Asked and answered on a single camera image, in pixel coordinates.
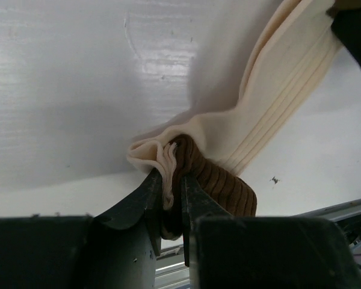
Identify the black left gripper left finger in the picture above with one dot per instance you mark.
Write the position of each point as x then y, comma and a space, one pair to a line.
116, 249

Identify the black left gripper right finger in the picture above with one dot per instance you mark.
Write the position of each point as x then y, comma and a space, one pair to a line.
304, 251

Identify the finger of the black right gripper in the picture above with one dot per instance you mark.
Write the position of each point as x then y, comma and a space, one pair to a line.
346, 25

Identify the cream and brown sock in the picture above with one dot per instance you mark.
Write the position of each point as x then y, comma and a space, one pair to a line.
289, 60

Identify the aluminium front rail frame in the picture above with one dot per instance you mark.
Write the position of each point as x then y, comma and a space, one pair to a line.
172, 272

